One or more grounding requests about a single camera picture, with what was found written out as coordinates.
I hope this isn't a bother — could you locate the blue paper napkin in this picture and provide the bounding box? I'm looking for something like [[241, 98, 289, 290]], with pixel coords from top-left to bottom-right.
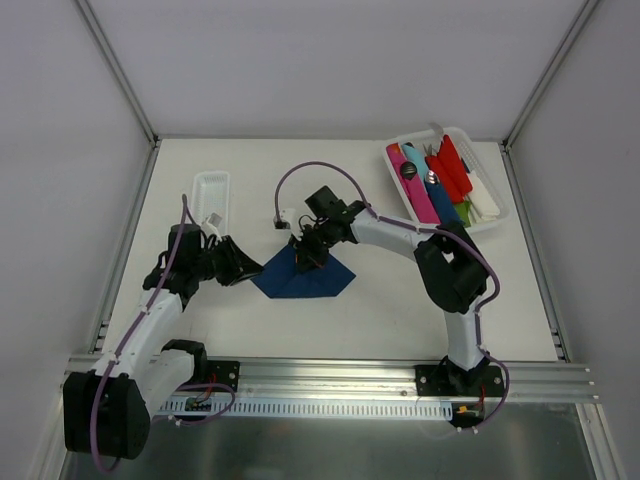
[[251, 246, 356, 299]]

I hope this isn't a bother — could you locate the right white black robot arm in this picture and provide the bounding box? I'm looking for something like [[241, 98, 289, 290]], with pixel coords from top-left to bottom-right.
[[289, 186, 490, 396]]

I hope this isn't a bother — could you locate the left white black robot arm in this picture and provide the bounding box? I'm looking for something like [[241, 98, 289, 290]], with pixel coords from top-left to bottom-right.
[[63, 224, 264, 460]]

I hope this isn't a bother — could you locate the pink napkin roll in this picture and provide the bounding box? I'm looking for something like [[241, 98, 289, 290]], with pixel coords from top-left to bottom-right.
[[385, 143, 440, 224]]

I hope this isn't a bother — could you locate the blue napkin roll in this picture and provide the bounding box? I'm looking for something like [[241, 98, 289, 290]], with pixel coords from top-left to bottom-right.
[[424, 170, 460, 224]]

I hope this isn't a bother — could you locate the teal napkin roll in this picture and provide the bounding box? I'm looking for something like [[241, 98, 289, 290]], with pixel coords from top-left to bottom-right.
[[401, 143, 427, 168]]

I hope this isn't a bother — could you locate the green napkin roll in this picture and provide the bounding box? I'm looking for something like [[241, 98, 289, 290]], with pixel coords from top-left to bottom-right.
[[453, 199, 474, 228]]

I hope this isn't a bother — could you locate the red napkin roll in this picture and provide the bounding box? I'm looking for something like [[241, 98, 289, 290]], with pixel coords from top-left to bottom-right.
[[426, 135, 472, 204]]

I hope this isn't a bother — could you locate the white napkin roll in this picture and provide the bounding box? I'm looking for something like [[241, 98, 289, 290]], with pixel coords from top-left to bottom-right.
[[467, 171, 500, 221]]

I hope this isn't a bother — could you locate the white perforated plastic tray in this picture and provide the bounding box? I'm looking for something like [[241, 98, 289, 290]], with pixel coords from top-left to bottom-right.
[[190, 171, 231, 235]]

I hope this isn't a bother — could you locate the black round spoon head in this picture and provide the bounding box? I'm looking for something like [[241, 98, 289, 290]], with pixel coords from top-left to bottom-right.
[[400, 161, 418, 181]]

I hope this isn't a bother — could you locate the white basket of rolls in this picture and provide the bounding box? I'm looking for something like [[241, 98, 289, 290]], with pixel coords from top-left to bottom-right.
[[382, 123, 510, 233]]

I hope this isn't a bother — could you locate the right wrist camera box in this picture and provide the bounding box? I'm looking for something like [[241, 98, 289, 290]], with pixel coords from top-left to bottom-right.
[[274, 208, 296, 230]]

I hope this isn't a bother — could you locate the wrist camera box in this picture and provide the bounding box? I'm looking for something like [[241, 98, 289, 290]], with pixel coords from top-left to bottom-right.
[[202, 212, 224, 229], [274, 208, 296, 230]]

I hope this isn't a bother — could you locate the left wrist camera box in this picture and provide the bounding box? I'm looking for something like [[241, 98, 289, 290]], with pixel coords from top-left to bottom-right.
[[202, 212, 224, 229]]

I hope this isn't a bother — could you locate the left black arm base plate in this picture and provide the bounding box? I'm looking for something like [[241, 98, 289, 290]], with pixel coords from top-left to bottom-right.
[[201, 359, 240, 392]]

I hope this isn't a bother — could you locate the aluminium mounting rail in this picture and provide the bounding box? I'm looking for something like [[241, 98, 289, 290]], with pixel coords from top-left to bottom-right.
[[231, 358, 600, 404]]

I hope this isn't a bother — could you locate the white slotted cable duct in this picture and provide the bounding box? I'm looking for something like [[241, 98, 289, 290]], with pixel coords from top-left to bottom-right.
[[157, 395, 453, 422]]

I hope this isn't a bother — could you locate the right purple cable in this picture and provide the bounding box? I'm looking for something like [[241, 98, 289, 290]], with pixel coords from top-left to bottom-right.
[[273, 160, 511, 434]]

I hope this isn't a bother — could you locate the purple cable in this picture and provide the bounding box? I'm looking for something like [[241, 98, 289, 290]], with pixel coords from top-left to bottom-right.
[[87, 193, 236, 474], [273, 160, 511, 434]]

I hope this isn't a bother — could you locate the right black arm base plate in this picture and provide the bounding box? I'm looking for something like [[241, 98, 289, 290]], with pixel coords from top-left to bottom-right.
[[414, 361, 506, 398]]

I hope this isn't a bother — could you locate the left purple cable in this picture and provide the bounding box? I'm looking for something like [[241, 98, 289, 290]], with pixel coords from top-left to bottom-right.
[[87, 193, 236, 474]]

